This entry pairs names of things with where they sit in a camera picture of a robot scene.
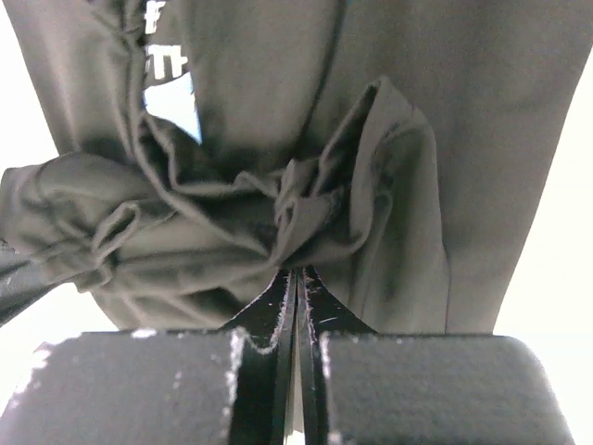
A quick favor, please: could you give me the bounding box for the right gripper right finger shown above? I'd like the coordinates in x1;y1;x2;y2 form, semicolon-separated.
297;267;574;445

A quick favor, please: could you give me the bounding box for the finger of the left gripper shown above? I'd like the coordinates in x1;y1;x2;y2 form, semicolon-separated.
0;241;51;326

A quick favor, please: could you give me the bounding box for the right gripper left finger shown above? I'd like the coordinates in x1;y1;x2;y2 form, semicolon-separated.
1;272;297;445

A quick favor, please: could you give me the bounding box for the black printed t-shirt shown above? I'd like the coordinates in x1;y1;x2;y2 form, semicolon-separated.
1;1;592;334

